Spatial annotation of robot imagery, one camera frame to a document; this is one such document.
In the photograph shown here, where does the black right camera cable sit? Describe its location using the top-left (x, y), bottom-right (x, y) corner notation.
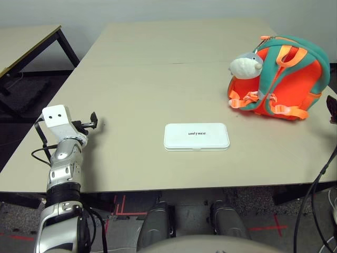
top-left (293, 147), bottom-right (337, 253)

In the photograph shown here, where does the grey robot torso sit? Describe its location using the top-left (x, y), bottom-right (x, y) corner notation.
top-left (139, 234), bottom-right (285, 253)

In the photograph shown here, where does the black left camera cable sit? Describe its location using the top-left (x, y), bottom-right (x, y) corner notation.
top-left (31, 120), bottom-right (57, 167)

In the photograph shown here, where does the beige side table black frame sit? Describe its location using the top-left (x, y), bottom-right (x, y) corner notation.
top-left (0, 25), bottom-right (81, 116)

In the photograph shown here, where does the white floor cable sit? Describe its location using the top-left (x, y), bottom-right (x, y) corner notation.
top-left (318, 188), bottom-right (337, 248)

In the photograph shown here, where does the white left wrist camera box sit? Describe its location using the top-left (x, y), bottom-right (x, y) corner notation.
top-left (42, 104), bottom-right (74, 138)

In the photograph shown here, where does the grey robot leg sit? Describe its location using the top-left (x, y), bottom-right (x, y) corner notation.
top-left (136, 200), bottom-right (171, 247)
top-left (212, 200), bottom-right (251, 240)

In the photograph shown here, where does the grey left robot leg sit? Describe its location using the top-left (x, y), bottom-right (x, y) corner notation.
top-left (136, 200), bottom-right (171, 247)

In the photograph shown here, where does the black camera cable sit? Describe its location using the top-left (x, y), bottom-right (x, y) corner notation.
top-left (31, 120), bottom-right (57, 167)
top-left (293, 147), bottom-right (337, 253)

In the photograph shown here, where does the black floor mat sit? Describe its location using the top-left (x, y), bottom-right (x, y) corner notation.
top-left (0, 76), bottom-right (51, 116)

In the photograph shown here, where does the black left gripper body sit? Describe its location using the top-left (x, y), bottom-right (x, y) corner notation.
top-left (71, 120), bottom-right (92, 135)

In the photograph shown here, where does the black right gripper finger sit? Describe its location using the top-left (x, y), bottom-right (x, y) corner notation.
top-left (326, 95), bottom-right (337, 123)

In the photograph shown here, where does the orange and teal backpack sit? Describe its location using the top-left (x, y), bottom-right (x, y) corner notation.
top-left (226, 35), bottom-right (331, 121)

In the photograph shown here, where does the grey right robot leg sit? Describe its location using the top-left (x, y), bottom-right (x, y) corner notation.
top-left (212, 200), bottom-right (251, 240)

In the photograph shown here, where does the white pencil case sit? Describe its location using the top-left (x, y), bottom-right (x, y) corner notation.
top-left (163, 122), bottom-right (230, 152)

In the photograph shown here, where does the grey white plush keychain toy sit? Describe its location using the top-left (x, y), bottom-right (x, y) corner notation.
top-left (227, 52), bottom-right (264, 79)

